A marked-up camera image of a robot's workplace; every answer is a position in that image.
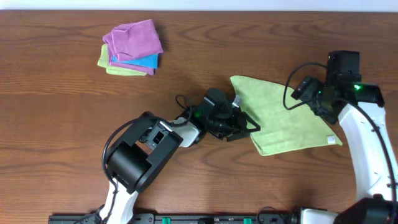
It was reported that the light green folded cloth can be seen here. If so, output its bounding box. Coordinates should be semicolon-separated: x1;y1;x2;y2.
97;44;146;77

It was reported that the purple folded cloth on top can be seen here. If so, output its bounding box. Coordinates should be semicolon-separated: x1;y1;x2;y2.
103;19;164;61

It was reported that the left black cable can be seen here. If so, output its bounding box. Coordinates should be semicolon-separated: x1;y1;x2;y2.
101;94;200;224

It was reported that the light green cloth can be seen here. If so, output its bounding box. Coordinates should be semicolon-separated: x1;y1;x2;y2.
230;75;343;156
97;44;146;77

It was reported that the blue folded cloth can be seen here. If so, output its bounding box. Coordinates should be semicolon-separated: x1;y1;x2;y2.
112;54;159;69

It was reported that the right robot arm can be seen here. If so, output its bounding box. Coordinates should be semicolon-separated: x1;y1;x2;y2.
293;50;397;223

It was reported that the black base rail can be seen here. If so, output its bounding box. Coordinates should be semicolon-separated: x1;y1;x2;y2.
48;212;301;224

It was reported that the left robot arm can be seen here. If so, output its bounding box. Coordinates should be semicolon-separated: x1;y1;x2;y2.
98;88;261;223

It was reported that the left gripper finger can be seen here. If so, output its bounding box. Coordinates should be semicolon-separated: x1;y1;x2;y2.
241;111;261;133
226;131;250;142

